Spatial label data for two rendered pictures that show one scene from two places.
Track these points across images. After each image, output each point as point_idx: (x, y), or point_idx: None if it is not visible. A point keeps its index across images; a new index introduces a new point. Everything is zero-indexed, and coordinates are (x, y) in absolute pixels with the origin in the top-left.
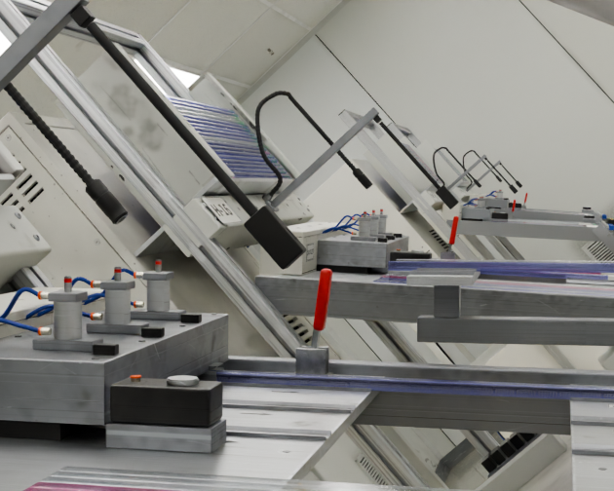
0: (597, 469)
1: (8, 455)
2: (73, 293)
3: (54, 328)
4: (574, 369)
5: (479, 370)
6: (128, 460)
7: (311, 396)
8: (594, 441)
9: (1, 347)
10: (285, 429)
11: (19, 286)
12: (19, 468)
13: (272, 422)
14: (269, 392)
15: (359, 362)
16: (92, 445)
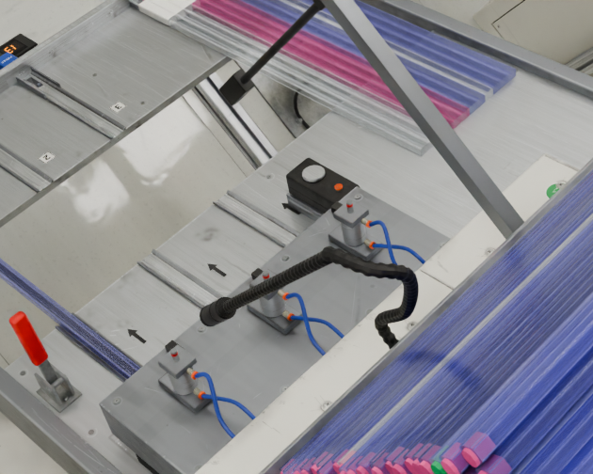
0: (144, 103)
1: (433, 217)
2: (351, 199)
3: (365, 232)
4: None
5: None
6: (368, 186)
7: (133, 311)
8: (88, 145)
9: (403, 263)
10: (235, 215)
11: None
12: (436, 189)
13: (224, 244)
14: (149, 339)
15: (9, 380)
16: None
